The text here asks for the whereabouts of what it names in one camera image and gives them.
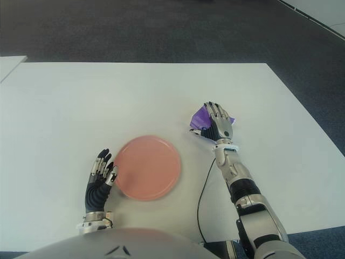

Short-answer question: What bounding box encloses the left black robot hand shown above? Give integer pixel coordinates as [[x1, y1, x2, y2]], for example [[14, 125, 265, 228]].
[[84, 148, 119, 214]]

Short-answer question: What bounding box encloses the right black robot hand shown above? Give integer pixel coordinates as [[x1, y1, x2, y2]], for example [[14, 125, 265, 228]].
[[189, 101, 234, 142]]

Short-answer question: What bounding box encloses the purple tissue paper pack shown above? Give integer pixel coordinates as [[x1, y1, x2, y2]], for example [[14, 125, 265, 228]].
[[188, 105, 238, 135]]

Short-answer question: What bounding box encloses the pink round plate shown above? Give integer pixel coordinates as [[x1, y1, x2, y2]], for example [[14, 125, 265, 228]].
[[114, 135, 182, 201]]

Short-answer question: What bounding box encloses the grey robot torso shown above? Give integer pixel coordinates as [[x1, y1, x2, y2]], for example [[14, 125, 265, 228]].
[[15, 227, 230, 259]]

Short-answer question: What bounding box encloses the white side table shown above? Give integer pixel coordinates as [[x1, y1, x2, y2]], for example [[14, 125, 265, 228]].
[[0, 55, 29, 84]]

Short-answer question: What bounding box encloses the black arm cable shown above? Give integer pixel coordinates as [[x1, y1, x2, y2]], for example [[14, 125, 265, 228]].
[[197, 158, 217, 244]]

